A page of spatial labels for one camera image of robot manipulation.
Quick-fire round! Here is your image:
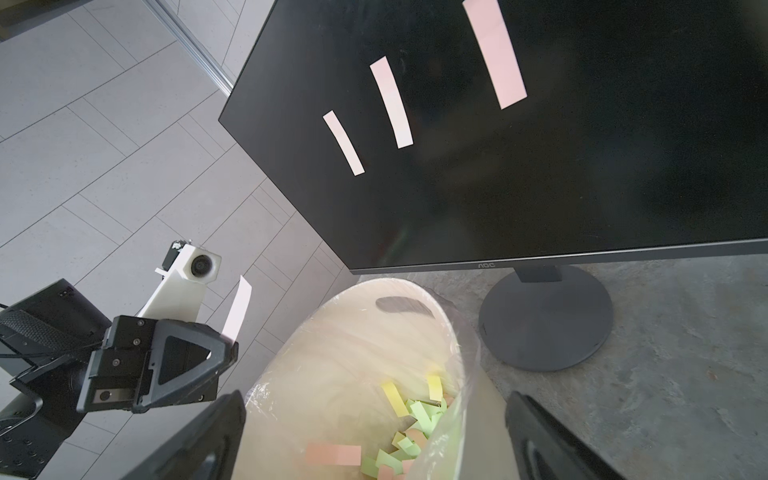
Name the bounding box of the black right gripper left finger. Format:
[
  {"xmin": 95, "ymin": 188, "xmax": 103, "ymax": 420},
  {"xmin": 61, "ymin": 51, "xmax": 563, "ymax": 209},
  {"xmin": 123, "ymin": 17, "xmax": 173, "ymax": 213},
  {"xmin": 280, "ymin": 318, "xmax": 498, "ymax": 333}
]
[{"xmin": 125, "ymin": 390, "xmax": 246, "ymax": 480}]

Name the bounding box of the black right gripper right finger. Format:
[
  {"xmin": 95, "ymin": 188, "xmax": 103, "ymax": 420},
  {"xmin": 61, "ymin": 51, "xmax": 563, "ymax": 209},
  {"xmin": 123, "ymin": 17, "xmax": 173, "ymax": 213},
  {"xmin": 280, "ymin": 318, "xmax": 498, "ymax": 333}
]
[{"xmin": 505, "ymin": 391, "xmax": 625, "ymax": 480}]

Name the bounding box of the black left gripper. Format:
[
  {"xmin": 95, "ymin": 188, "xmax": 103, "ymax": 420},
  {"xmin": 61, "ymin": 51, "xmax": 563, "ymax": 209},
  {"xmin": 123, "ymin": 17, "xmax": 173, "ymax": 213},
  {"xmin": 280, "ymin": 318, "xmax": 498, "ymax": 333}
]
[{"xmin": 76, "ymin": 315, "xmax": 239, "ymax": 414}]

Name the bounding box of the pink sticky note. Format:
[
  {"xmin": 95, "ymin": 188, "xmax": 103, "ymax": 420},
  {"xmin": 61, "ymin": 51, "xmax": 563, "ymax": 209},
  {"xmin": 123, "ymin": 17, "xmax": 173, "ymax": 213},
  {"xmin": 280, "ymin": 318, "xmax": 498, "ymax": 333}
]
[
  {"xmin": 221, "ymin": 276, "xmax": 252, "ymax": 342},
  {"xmin": 462, "ymin": 0, "xmax": 527, "ymax": 109},
  {"xmin": 323, "ymin": 110, "xmax": 365, "ymax": 176},
  {"xmin": 370, "ymin": 56, "xmax": 413, "ymax": 149}
]

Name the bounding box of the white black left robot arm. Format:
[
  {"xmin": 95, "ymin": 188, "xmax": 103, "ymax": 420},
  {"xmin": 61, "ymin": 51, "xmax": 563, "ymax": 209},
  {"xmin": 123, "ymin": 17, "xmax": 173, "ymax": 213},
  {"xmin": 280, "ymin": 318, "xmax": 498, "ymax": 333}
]
[{"xmin": 1, "ymin": 279, "xmax": 239, "ymax": 479}]

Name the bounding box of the discarded sticky notes pile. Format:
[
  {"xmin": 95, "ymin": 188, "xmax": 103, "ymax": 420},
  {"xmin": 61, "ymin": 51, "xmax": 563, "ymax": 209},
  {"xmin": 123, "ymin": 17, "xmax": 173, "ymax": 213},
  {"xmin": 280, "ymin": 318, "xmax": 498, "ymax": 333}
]
[{"xmin": 304, "ymin": 374, "xmax": 453, "ymax": 479}]

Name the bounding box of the grey round monitor stand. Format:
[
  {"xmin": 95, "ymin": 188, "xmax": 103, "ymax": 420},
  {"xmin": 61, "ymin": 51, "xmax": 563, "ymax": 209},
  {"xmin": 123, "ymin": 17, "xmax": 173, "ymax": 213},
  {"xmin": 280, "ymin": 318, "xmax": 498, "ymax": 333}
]
[{"xmin": 478, "ymin": 266, "xmax": 614, "ymax": 372}]

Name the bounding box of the black computer monitor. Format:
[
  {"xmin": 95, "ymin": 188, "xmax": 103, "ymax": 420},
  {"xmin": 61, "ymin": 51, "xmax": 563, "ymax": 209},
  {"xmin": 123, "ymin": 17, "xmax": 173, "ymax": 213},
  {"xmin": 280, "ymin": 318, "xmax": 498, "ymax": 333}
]
[{"xmin": 220, "ymin": 1, "xmax": 767, "ymax": 273}]

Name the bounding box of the cream waste bin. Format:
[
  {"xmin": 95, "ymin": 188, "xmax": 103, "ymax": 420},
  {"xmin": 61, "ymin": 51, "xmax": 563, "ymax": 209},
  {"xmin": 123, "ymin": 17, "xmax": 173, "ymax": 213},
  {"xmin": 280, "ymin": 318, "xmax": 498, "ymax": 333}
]
[{"xmin": 234, "ymin": 278, "xmax": 519, "ymax": 479}]

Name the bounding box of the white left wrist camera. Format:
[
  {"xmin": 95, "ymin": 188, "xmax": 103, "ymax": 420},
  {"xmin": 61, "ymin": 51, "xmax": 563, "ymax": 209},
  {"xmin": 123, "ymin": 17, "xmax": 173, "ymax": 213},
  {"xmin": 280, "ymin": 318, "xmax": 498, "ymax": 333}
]
[{"xmin": 138, "ymin": 240, "xmax": 222, "ymax": 323}]

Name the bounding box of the aluminium left corner post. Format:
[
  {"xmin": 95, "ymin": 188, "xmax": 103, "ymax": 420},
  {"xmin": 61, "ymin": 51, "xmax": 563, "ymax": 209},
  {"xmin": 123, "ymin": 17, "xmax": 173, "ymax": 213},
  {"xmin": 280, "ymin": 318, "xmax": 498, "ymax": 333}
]
[{"xmin": 143, "ymin": 0, "xmax": 234, "ymax": 97}]

